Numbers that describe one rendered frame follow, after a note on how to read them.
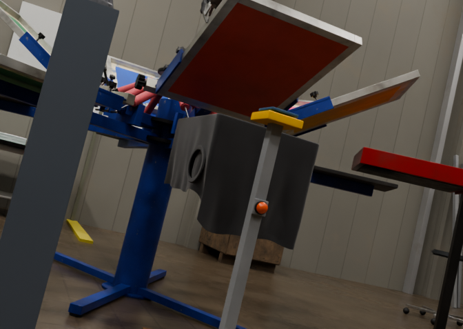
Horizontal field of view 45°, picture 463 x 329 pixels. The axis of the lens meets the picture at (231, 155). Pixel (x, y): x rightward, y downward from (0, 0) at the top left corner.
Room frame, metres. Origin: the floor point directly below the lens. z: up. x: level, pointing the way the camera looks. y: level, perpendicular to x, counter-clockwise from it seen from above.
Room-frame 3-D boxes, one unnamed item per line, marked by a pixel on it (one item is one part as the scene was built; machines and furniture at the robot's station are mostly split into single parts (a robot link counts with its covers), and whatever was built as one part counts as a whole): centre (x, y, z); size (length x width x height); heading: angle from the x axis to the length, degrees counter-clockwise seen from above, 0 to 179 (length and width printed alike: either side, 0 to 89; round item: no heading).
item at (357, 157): (3.19, -1.01, 1.06); 0.61 x 0.46 x 0.12; 83
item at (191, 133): (2.28, 0.14, 0.77); 0.46 x 0.09 x 0.36; 23
